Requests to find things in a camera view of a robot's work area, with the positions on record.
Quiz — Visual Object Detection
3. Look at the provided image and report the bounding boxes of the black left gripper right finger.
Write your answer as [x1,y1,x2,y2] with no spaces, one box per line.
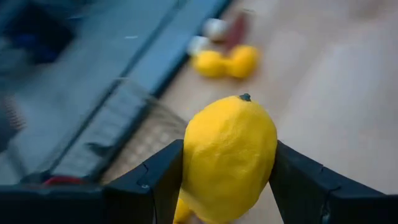
[268,139,386,224]

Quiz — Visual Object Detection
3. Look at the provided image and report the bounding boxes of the white garlic bulb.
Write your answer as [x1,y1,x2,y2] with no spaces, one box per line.
[201,17,229,41]
[186,35,212,57]

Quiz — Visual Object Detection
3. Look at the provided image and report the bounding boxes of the wire mesh basket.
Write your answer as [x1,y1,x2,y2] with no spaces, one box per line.
[46,76,190,186]

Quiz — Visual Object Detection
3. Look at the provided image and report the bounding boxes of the yellow lemon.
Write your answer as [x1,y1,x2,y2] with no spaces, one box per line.
[172,197,200,224]
[191,49,229,78]
[226,44,261,79]
[178,93,279,223]

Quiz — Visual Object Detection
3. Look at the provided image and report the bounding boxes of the red chilli pepper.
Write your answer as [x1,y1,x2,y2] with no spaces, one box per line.
[222,11,252,52]

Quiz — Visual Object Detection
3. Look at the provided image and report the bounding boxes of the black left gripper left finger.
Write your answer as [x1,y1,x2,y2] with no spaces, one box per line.
[104,139,185,224]

